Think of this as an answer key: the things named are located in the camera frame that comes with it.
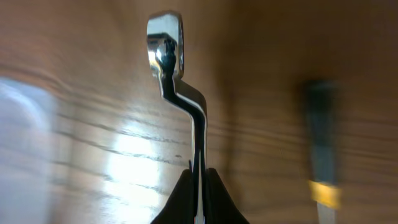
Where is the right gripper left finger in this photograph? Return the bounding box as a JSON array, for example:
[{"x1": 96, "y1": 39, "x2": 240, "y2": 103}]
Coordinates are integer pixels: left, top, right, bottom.
[{"x1": 151, "y1": 169, "x2": 194, "y2": 224}]

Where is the clear plastic container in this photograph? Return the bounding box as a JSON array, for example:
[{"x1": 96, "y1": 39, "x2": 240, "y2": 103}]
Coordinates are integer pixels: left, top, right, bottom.
[{"x1": 1, "y1": 77, "x2": 57, "y2": 223}]

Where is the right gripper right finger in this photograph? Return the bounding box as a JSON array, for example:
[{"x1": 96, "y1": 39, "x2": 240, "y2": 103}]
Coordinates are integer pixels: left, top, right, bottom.
[{"x1": 204, "y1": 168, "x2": 249, "y2": 224}]

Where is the slim black yellow screwdriver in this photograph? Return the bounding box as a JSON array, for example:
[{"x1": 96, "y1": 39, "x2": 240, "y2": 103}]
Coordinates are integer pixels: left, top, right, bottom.
[{"x1": 303, "y1": 80, "x2": 340, "y2": 224}]

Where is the silver offset wrench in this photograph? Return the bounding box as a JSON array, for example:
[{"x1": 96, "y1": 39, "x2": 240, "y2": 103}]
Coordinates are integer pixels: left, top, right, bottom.
[{"x1": 147, "y1": 11, "x2": 207, "y2": 224}]

